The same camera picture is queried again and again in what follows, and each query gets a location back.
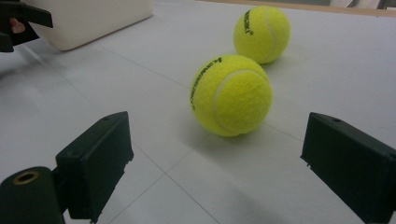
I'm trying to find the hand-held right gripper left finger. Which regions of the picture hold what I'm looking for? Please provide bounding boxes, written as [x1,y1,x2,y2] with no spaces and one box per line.
[55,111,134,224]

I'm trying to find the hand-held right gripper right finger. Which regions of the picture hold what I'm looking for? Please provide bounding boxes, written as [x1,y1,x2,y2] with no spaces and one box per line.
[300,112,396,224]

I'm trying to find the white plastic bin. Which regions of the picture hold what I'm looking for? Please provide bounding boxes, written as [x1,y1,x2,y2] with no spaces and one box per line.
[21,0,154,52]

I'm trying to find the yellow tennis ball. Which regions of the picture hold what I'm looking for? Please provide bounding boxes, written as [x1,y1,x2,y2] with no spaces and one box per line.
[189,54,275,138]
[233,5,291,65]

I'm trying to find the white table mat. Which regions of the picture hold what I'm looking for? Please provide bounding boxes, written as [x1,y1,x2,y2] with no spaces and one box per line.
[0,0,396,224]

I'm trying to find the wooden table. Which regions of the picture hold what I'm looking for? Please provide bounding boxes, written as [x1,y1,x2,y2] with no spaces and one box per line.
[199,0,396,19]

